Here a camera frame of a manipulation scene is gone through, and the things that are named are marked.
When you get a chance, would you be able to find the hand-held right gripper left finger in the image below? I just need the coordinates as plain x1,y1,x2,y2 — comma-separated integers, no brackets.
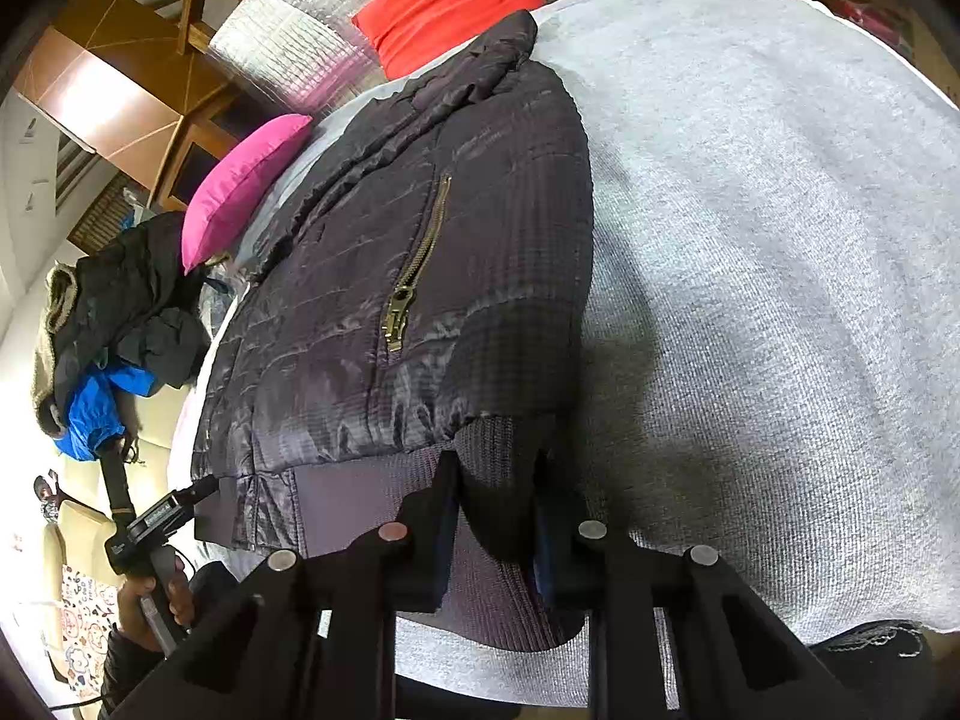
101,450,462,720

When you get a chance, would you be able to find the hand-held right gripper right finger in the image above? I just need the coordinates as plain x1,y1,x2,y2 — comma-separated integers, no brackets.
532,457,856,720

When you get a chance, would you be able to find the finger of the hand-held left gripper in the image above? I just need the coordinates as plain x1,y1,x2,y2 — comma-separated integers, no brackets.
176,474,222,511

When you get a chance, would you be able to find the dark quilted zip jacket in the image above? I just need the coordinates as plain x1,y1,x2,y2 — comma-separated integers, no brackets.
191,11,597,653

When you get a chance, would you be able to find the person's left hand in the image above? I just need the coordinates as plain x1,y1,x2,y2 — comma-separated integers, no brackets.
116,553,199,651

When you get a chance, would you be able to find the cream sofa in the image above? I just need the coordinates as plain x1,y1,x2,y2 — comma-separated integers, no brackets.
41,382,196,691

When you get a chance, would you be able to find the cartoon printed mat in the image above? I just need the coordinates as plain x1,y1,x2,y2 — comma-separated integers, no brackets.
45,566,136,695

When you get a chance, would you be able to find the bright blue jacket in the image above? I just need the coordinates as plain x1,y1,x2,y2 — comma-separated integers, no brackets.
54,364,158,518

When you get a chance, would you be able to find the beige fleece coat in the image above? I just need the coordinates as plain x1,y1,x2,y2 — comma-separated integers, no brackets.
30,264,83,436

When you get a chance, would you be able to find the black puffer jacket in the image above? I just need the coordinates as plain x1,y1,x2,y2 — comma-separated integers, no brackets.
56,211,211,391

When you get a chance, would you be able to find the brown slatted panel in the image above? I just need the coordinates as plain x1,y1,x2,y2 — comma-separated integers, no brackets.
67,180,143,252

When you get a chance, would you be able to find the pink pillow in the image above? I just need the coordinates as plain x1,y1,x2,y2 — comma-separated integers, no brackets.
182,114,314,276

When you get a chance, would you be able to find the wooden cabinet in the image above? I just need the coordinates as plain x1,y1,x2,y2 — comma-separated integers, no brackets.
112,86,252,215

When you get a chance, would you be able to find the light grey blanket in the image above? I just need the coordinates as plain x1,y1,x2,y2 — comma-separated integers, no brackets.
169,0,960,710

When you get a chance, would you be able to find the silver foil insulation mat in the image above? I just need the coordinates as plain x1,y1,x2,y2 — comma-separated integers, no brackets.
208,0,526,117

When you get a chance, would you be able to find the red orange pillow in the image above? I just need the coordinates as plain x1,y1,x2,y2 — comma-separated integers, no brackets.
351,0,545,80

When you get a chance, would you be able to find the pink red bag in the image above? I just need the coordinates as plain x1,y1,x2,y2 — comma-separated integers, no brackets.
836,0,905,40

